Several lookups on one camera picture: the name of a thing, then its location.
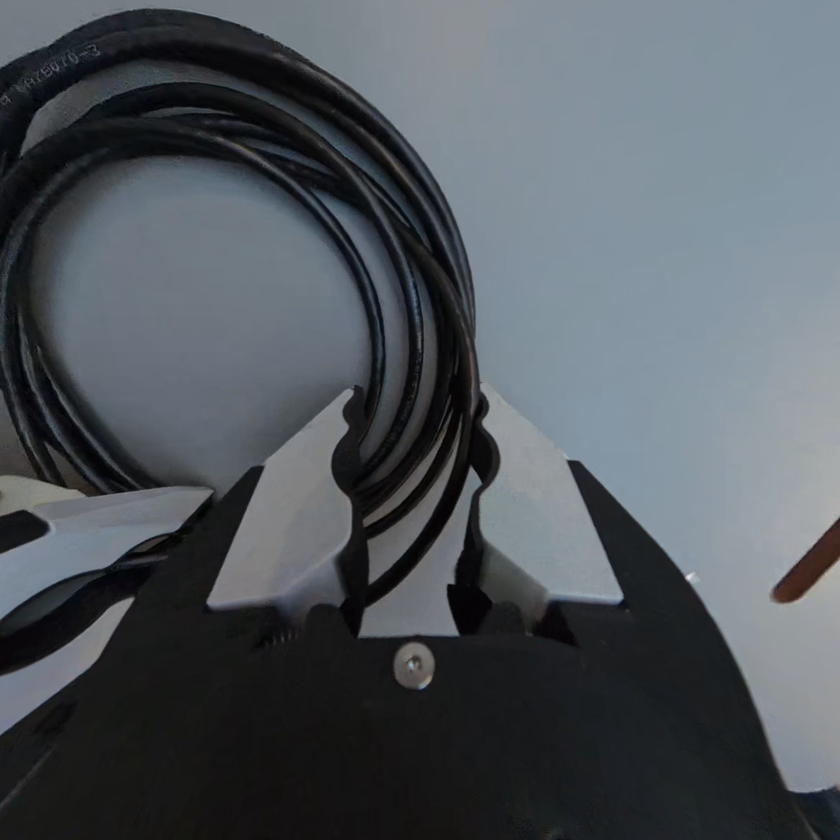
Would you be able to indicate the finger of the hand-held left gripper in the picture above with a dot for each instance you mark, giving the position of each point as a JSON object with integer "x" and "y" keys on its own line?
{"x": 39, "y": 676}
{"x": 105, "y": 525}

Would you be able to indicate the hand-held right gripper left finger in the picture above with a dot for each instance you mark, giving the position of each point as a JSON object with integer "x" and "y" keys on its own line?
{"x": 282, "y": 525}

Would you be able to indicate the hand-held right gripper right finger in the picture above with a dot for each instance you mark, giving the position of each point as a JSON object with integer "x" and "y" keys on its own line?
{"x": 551, "y": 525}

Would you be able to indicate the grey desk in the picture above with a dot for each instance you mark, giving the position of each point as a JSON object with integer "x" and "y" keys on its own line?
{"x": 656, "y": 229}

